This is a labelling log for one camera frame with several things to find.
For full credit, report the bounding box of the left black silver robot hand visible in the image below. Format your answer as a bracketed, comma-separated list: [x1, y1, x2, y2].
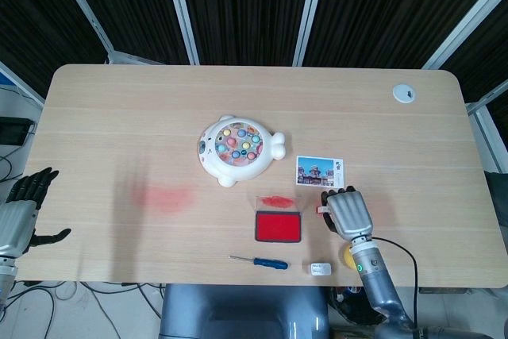
[0, 167, 72, 257]

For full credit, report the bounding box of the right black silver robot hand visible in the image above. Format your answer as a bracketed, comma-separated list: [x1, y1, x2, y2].
[320, 186, 374, 243]

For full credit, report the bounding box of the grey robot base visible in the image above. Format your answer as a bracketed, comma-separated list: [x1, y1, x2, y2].
[160, 283, 330, 339]

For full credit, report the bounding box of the photo postcard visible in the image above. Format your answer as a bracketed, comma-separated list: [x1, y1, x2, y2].
[295, 155, 345, 189]

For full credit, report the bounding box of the small white box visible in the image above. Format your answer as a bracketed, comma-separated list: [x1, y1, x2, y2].
[307, 261, 333, 277]

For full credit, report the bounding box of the red ink pad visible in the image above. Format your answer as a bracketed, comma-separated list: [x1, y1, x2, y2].
[252, 195, 306, 244]

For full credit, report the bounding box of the black monitor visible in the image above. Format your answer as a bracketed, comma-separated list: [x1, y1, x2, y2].
[0, 116, 36, 145]

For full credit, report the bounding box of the black trash bin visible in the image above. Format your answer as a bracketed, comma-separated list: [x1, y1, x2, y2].
[327, 286, 394, 326]

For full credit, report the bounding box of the white fish-shaped fishing toy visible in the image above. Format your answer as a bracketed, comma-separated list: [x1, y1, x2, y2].
[197, 114, 287, 188]

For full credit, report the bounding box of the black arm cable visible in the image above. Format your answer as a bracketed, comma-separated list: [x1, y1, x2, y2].
[371, 237, 420, 328]

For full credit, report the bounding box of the blue handled screwdriver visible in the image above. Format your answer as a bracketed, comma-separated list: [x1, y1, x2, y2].
[228, 254, 290, 271]

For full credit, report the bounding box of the floor cable bundle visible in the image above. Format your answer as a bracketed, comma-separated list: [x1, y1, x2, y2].
[15, 281, 164, 339]

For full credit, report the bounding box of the white cable grommet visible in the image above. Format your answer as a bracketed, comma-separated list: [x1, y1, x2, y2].
[392, 83, 418, 104]

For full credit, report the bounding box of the white partition post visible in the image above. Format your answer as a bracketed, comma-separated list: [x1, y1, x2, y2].
[49, 0, 164, 65]
[466, 79, 508, 173]
[420, 0, 508, 70]
[292, 0, 329, 66]
[161, 0, 200, 65]
[0, 60, 45, 108]

